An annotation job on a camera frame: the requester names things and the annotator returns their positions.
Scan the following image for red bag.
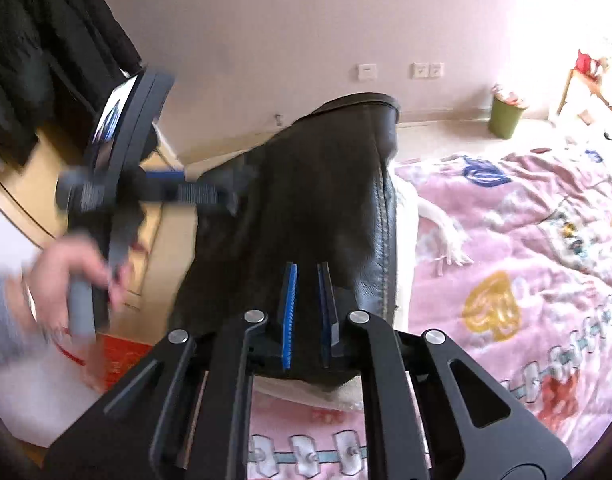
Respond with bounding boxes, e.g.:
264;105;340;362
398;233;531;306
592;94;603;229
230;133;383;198
576;49;605;77

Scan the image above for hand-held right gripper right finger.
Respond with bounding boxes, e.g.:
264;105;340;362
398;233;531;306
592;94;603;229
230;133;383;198
318;261;572;480

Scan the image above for wooden desk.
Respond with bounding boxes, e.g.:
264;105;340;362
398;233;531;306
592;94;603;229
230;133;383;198
558;67;612;128

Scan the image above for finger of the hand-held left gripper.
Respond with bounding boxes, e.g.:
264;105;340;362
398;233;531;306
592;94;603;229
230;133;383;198
140;183;239;217
140;170;187;184

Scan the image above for green trash bin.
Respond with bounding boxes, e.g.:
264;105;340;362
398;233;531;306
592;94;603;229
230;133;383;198
487;84;529;140

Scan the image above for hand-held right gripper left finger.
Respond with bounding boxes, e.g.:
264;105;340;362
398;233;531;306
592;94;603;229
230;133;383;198
43;262;299;480

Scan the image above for flat red box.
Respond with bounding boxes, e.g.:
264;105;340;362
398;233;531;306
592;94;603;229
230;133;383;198
98;335;155;392

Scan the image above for pink printed quilt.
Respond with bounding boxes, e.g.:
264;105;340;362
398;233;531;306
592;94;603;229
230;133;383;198
246;147;612;480

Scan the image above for black padded coat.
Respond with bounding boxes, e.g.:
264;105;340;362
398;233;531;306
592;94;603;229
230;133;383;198
0;0;143;162

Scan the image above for person's left hand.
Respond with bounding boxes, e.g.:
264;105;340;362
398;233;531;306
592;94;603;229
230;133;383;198
25;231;136;342

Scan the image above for black leather jacket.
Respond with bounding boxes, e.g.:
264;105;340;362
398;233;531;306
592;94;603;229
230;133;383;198
168;92;401;393

